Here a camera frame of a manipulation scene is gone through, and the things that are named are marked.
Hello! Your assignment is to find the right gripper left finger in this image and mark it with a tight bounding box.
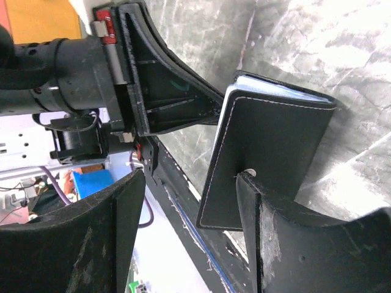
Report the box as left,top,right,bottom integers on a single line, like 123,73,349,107
1,170,145,292

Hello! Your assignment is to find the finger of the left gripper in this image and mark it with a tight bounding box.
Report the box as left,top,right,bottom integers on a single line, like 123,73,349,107
122,1,223,98

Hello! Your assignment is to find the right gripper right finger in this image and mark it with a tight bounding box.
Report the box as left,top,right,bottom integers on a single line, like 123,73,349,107
236,172,390,292

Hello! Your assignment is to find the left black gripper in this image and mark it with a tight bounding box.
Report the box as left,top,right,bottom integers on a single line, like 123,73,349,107
0,5,225,178

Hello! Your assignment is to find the black leather card holder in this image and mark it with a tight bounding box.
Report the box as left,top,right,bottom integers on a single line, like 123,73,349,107
196,70,337,231

